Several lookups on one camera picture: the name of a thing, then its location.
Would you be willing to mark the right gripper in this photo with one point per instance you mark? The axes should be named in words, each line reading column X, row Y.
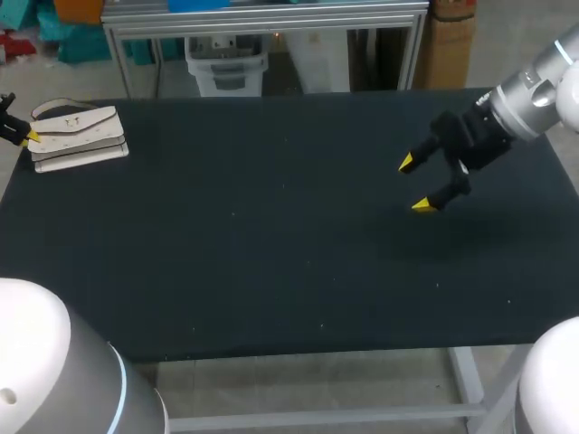
column 484, row 140

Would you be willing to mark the aluminium frame rack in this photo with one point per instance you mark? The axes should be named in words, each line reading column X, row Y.
column 271, row 20

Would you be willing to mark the orange box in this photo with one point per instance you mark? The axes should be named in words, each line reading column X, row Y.
column 77, row 11

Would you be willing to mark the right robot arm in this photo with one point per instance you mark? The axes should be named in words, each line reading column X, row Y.
column 529, row 104

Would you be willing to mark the brown cardboard box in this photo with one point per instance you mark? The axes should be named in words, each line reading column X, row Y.
column 452, row 45

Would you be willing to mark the white handbag with gold clasp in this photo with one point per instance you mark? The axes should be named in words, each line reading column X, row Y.
column 77, row 140

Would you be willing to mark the white plastic crate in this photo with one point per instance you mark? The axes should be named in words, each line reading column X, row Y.
column 226, row 68

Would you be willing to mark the blue plastic bin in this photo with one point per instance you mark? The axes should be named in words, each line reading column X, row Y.
column 199, row 4

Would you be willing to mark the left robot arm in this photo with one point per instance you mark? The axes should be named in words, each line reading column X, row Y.
column 45, row 361

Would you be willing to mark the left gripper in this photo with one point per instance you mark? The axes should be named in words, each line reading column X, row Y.
column 6, row 101

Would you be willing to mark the teal box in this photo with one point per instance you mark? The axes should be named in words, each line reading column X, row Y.
column 86, row 43

